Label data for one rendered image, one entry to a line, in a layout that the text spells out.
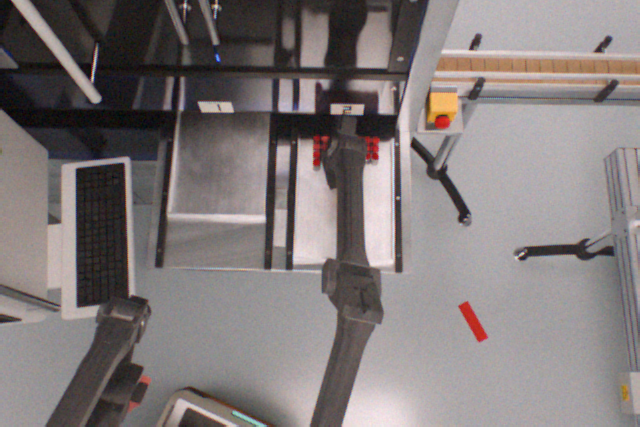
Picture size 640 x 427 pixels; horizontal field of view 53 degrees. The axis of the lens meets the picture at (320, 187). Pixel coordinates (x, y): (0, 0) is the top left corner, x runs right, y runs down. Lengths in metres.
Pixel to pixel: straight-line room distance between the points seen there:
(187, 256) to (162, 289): 0.93
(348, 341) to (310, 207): 0.63
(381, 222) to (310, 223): 0.19
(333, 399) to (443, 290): 1.47
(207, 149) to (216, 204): 0.16
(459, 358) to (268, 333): 0.74
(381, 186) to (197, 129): 0.54
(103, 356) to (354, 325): 0.43
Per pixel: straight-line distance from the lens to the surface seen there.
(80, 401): 1.09
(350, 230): 1.27
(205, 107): 1.70
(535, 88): 1.88
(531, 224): 2.75
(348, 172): 1.37
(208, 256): 1.71
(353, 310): 1.13
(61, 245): 1.91
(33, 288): 1.81
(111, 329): 1.18
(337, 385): 1.18
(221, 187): 1.75
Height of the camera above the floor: 2.53
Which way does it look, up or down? 72 degrees down
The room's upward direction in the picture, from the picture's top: 1 degrees counter-clockwise
